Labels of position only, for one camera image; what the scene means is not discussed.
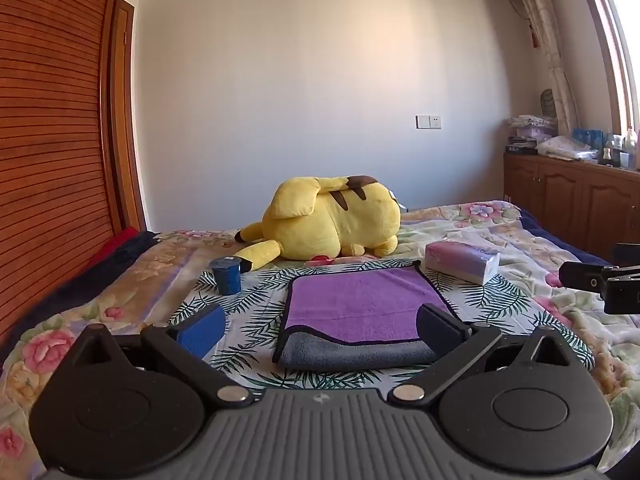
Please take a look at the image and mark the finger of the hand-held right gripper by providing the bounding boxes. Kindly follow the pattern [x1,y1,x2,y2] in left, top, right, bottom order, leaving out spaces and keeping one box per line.
[558,261,613,292]

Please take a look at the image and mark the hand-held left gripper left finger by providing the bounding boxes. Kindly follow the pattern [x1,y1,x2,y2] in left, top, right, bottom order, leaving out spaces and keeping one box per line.
[64,304,254,409]

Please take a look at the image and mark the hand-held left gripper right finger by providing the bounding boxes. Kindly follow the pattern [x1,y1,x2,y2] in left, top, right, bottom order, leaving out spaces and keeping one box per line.
[391,303,582,407]

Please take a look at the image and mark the purple and grey towel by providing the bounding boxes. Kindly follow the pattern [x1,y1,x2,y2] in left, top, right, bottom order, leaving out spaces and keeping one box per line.
[271,266,458,373]

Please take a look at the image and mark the leaf print cloth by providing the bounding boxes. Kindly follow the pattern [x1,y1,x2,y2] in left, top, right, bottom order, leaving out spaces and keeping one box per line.
[167,257,596,391]

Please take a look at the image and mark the blue cup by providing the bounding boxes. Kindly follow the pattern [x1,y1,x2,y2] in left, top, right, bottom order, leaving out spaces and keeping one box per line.
[210,256,242,296]

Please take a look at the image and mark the pink tissue pack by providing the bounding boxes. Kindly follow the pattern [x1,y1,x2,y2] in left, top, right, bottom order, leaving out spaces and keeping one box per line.
[424,240,501,285]

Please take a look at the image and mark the wooden cabinet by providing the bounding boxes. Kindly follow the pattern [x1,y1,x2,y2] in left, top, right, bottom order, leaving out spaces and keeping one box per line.
[502,152,640,267]

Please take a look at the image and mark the red cloth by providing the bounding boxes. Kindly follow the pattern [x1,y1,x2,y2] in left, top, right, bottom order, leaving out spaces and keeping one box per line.
[82,227,142,272]

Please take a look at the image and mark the group of bottles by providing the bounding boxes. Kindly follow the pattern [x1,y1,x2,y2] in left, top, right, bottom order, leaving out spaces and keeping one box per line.
[602,127,640,171]

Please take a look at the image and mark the white plastic bag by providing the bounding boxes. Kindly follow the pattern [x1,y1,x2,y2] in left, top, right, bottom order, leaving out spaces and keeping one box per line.
[537,135,601,162]

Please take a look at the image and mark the blue boxes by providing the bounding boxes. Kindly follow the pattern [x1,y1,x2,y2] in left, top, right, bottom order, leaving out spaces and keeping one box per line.
[572,129,605,149]

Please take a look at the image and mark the stack of folded linens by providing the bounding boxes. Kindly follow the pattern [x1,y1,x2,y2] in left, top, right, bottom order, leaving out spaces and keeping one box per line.
[506,115,559,155]

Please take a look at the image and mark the yellow plush toy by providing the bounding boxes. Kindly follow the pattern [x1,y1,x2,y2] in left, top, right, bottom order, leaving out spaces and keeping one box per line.
[234,175,403,273]

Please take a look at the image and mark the patterned curtain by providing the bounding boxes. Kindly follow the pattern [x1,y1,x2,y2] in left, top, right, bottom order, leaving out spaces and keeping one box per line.
[505,0,582,137]

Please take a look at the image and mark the window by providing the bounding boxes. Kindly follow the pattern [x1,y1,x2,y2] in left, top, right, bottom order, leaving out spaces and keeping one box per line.
[575,0,640,137]

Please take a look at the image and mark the wooden slatted wardrobe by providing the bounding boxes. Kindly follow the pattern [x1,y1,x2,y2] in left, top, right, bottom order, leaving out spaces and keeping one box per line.
[0,0,149,346]

